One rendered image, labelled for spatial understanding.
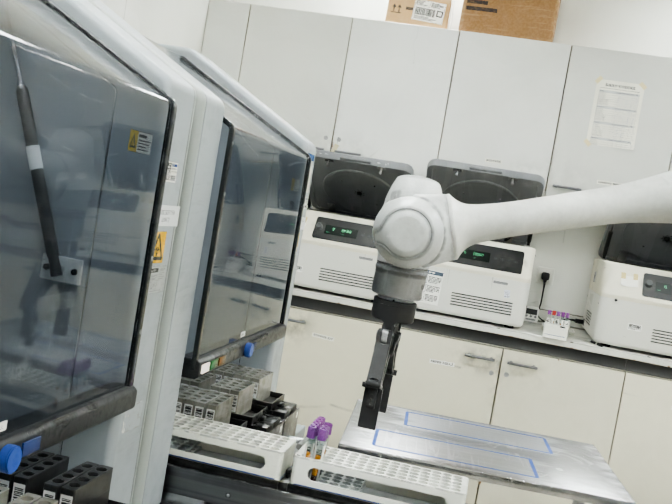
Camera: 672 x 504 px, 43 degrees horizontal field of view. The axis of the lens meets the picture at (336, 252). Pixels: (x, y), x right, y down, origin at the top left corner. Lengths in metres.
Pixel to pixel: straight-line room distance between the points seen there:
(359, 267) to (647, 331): 1.25
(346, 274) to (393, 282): 2.39
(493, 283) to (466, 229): 2.48
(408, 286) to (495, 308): 2.36
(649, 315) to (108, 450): 2.87
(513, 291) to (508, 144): 0.72
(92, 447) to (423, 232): 0.57
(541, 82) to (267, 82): 1.30
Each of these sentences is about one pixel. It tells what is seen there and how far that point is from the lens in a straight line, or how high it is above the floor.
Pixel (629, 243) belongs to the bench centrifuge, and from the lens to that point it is 4.23.
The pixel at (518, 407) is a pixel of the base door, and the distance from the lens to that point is 3.83.
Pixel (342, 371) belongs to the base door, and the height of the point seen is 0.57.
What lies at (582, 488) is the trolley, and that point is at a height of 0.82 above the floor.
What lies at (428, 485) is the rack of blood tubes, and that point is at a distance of 1.49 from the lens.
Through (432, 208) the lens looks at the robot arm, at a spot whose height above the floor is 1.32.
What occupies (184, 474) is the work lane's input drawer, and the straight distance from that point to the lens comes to 1.56.
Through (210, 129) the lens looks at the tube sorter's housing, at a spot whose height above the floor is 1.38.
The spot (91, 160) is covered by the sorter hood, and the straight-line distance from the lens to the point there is 1.04.
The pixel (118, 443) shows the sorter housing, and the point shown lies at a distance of 1.32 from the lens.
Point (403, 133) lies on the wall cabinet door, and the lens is 4.10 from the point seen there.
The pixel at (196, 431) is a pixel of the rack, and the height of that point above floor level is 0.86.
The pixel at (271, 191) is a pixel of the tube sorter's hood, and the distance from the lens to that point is 1.77.
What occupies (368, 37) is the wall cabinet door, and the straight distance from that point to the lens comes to 4.20.
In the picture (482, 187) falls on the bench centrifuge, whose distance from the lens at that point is 4.02.
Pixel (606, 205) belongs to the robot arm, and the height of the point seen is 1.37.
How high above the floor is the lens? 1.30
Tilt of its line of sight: 3 degrees down
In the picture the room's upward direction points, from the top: 10 degrees clockwise
